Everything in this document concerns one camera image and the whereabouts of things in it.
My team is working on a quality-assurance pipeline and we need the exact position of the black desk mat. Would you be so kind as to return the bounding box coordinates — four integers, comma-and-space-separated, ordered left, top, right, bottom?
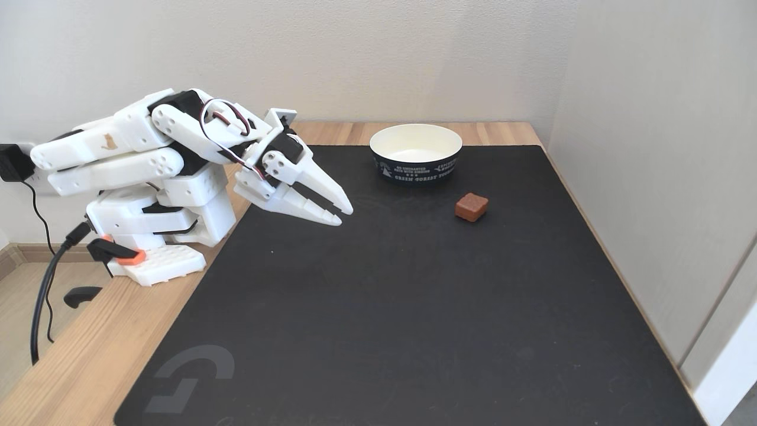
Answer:
114, 145, 707, 426

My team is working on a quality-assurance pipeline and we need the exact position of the black power adapter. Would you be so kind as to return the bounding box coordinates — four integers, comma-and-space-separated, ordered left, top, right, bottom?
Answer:
0, 144, 36, 182

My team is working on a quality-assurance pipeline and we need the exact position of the red black white servo wire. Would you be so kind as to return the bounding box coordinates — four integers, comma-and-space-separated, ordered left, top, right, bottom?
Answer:
199, 98, 265, 179

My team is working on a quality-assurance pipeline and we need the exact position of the white wall outlet plate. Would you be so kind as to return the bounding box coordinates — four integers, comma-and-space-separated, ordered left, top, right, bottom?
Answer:
17, 142, 63, 196

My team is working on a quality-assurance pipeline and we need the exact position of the brown cube toy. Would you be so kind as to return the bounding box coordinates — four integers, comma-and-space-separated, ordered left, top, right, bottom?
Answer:
455, 193, 489, 222

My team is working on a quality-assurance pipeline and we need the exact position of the dark blue paper bowl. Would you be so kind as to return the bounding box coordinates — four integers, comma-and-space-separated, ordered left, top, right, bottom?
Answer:
370, 123, 463, 184

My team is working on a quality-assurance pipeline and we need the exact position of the black and orange clamp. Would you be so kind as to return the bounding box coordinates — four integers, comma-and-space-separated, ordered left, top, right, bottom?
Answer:
64, 235, 147, 309

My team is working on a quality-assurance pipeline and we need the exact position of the thin black adapter cable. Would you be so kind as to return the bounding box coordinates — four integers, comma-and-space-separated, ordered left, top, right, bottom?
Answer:
21, 179, 57, 344

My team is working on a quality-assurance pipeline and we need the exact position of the white door frame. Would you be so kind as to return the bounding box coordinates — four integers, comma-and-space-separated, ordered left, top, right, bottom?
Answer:
680, 237, 757, 426

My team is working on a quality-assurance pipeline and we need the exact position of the thick black cable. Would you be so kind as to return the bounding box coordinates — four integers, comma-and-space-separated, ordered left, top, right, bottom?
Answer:
31, 222, 92, 364

